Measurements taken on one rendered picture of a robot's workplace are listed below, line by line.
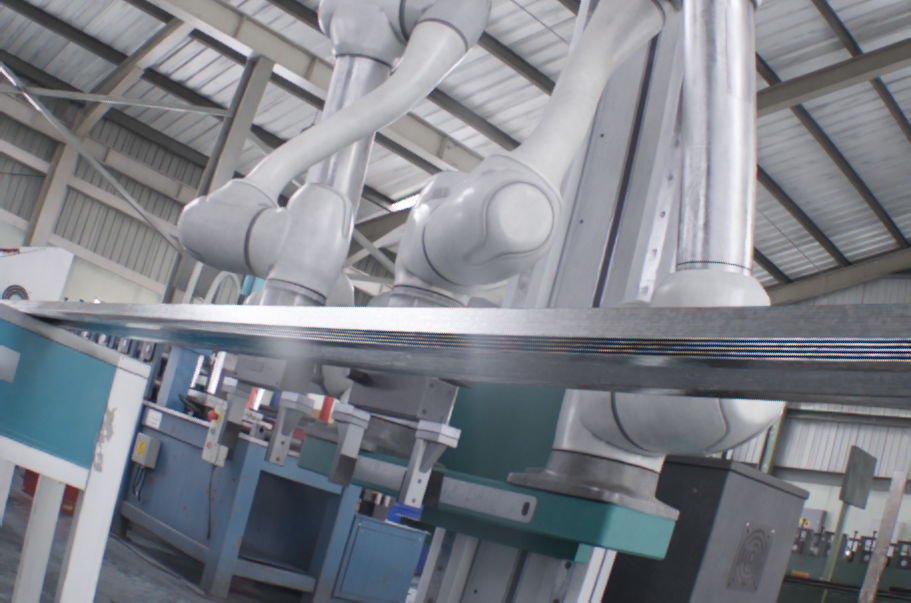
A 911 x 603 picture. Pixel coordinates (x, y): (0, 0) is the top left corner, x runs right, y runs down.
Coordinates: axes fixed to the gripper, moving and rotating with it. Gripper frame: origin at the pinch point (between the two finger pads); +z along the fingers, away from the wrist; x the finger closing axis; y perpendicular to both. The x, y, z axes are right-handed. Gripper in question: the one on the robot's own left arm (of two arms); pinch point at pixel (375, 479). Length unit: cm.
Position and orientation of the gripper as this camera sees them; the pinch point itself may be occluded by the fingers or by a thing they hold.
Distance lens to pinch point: 121.9
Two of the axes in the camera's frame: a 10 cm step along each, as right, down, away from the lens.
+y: -6.9, -3.6, -6.3
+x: 6.7, 0.1, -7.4
